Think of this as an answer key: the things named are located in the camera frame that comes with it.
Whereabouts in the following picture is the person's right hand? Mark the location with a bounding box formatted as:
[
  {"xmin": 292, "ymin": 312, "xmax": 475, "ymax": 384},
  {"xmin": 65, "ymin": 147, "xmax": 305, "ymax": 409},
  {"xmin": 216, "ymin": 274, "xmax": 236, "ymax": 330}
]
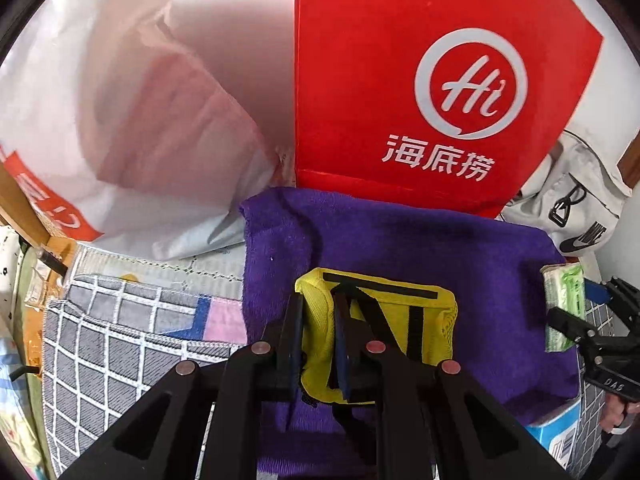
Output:
[{"xmin": 601, "ymin": 394, "xmax": 640, "ymax": 437}]

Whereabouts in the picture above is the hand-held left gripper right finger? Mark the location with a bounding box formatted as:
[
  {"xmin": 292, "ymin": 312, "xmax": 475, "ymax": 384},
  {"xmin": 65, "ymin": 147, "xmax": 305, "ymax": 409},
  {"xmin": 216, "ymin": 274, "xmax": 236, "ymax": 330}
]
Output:
[{"xmin": 332, "ymin": 282, "xmax": 576, "ymax": 480}]

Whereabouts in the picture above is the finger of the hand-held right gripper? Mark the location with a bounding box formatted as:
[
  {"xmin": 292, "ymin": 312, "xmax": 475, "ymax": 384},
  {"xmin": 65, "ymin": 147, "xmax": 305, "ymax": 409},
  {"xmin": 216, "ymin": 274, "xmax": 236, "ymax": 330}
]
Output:
[
  {"xmin": 546, "ymin": 306, "xmax": 609, "ymax": 357},
  {"xmin": 584, "ymin": 275, "xmax": 640, "ymax": 333}
]

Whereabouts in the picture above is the purple towel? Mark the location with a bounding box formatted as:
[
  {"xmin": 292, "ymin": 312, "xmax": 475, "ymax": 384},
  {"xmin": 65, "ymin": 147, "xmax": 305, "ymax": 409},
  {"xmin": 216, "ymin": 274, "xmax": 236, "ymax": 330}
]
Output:
[{"xmin": 239, "ymin": 186, "xmax": 581, "ymax": 480}]

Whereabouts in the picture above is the grey waist bag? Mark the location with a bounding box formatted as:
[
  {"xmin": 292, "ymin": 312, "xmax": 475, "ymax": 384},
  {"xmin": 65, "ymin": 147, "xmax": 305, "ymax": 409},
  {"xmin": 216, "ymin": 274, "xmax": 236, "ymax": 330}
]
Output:
[{"xmin": 497, "ymin": 130, "xmax": 633, "ymax": 261}]

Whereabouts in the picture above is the wooden board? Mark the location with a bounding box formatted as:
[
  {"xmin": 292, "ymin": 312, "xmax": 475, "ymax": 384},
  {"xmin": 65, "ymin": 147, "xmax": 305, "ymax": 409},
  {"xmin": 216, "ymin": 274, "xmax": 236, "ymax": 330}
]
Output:
[{"xmin": 0, "ymin": 157, "xmax": 58, "ymax": 248}]

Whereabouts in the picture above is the green tissue packet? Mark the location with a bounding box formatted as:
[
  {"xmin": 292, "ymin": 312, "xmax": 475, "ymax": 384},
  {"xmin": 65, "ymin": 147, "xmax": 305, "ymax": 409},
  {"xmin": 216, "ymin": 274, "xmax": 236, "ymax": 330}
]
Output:
[{"xmin": 540, "ymin": 264, "xmax": 587, "ymax": 353}]

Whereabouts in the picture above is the yellow mesh vest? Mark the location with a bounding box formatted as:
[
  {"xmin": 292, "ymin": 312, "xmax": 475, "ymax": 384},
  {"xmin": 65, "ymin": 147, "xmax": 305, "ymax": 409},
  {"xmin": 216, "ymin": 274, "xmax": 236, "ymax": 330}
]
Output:
[{"xmin": 294, "ymin": 267, "xmax": 460, "ymax": 406}]

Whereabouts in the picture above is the wooden shelf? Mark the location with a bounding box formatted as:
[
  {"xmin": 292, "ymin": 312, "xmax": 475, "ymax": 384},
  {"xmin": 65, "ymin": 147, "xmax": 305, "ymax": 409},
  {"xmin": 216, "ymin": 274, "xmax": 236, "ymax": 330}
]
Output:
[{"xmin": 20, "ymin": 237, "xmax": 78, "ymax": 376}]

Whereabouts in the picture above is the blue tissue pack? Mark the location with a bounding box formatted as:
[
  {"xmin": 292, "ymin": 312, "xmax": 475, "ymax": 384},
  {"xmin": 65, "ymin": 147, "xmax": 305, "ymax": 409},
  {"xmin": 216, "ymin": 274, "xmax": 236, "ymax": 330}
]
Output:
[{"xmin": 524, "ymin": 394, "xmax": 585, "ymax": 472}]

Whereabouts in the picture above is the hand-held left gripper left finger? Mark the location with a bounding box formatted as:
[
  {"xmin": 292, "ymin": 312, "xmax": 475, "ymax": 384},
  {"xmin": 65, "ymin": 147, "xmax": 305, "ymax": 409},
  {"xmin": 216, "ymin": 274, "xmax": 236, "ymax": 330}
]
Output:
[{"xmin": 60, "ymin": 292, "xmax": 307, "ymax": 480}]

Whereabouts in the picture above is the red paper bag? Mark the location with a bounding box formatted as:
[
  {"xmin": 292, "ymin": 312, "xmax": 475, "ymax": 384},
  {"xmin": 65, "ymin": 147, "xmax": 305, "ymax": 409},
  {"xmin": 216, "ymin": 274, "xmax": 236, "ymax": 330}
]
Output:
[{"xmin": 292, "ymin": 0, "xmax": 605, "ymax": 220}]

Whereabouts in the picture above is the white plastic shopping bag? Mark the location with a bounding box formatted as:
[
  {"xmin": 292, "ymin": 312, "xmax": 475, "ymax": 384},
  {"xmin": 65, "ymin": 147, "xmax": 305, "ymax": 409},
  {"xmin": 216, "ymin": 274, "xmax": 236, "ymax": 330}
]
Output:
[{"xmin": 0, "ymin": 0, "xmax": 298, "ymax": 261}]

